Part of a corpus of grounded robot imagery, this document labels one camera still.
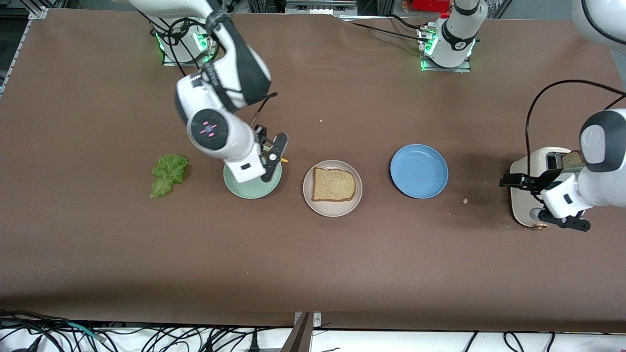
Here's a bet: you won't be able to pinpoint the brown bread slice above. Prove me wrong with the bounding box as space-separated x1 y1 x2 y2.
312 167 357 202
561 151 585 170

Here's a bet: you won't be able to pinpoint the green lettuce leaf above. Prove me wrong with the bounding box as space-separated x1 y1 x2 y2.
150 154 189 198

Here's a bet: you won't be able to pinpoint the mint green plate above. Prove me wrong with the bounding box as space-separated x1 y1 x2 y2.
224 159 283 199

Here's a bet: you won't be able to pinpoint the blue plate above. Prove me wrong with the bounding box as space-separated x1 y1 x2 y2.
390 144 449 199

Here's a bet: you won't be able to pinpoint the beige plate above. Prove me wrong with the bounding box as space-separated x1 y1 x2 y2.
303 160 363 218

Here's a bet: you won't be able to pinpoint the white toaster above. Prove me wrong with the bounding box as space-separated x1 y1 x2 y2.
510 147 586 230

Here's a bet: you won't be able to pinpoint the red box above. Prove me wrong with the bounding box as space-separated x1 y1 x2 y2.
411 0 453 13

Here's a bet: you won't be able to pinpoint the grey metal beam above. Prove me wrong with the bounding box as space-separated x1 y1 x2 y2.
281 313 313 352

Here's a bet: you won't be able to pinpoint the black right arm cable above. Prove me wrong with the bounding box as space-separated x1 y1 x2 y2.
164 17 279 129

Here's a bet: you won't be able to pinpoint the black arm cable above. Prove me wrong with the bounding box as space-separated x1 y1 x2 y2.
164 17 279 129
526 80 626 169

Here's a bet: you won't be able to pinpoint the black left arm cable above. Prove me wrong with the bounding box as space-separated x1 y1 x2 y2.
526 80 626 169

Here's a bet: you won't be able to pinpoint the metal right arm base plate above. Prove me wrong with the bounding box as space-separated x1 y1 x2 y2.
162 20 216 67

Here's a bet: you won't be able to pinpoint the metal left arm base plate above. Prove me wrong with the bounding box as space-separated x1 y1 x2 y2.
420 27 472 73

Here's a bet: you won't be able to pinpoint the black cable on table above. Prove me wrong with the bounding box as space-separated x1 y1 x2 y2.
342 14 427 43

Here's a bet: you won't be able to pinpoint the small metal bracket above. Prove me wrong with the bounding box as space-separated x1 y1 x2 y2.
293 311 322 328

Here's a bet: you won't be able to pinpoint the aluminium frame profile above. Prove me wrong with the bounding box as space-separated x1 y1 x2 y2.
0 0 52 93

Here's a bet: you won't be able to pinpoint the teal cable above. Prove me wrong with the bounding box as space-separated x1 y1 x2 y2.
66 322 106 341

